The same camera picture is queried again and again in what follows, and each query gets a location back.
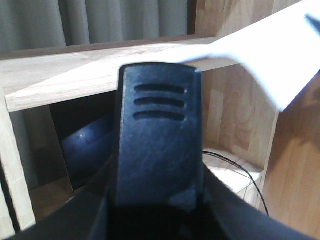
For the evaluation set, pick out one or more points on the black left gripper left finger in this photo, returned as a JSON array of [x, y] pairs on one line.
[[87, 216]]

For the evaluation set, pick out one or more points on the silver laptop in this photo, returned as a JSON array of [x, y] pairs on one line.
[[85, 130]]

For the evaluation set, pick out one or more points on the black stapler with orange button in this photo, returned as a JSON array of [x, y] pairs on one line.
[[157, 188]]

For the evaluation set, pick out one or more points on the grey curtain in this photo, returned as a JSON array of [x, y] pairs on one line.
[[34, 24]]

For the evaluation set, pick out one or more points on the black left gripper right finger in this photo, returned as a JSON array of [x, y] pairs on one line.
[[240, 221]]

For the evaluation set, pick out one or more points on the white paper sheet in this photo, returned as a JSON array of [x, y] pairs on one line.
[[282, 53]]

